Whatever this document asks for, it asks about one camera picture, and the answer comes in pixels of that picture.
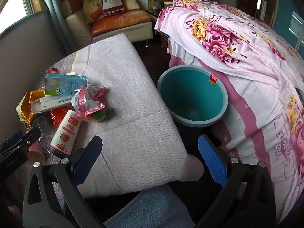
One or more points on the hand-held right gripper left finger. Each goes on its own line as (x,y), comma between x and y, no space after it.
(87,161)

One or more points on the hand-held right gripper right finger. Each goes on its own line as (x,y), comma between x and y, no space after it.
(211,161)

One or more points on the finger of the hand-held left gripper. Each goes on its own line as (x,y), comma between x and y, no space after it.
(32,135)
(14,137)

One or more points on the clear plastic bottle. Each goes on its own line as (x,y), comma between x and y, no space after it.
(44,123)

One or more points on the pink paper cup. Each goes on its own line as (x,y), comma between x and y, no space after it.
(35,155)

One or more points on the gold foil wrapper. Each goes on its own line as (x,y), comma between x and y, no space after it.
(25,104)

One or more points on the red packet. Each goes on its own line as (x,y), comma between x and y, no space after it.
(58,116)

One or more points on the white bottle strawberry label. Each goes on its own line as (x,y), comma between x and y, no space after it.
(65,133)

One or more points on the white toothpaste box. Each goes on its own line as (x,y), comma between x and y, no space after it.
(54,102)

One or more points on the blue milk carton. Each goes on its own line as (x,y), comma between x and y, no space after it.
(61,83)

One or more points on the pink snack packet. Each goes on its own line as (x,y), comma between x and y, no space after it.
(87,99)

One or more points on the small red wrapper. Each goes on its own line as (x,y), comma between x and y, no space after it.
(52,70)

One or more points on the teal plastic bin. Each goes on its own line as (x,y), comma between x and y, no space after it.
(190,95)

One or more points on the pink striped quilt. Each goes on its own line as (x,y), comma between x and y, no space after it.
(261,123)

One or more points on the person's blue trouser leg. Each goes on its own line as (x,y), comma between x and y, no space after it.
(147,206)

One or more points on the grey padded headboard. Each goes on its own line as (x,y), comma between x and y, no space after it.
(23,52)

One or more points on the beige sofa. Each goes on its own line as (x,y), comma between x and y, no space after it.
(78,26)

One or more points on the pink dotted floral sheet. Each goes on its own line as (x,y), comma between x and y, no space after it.
(225,35)

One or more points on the teal curtain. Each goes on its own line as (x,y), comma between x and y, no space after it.
(54,9)

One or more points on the window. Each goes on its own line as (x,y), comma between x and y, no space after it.
(11,7)

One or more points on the yellow pillow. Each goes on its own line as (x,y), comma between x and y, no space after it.
(91,7)

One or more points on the orange seat cushion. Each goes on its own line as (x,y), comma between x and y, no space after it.
(118,21)

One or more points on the beige pillow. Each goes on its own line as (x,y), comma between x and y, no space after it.
(130,2)

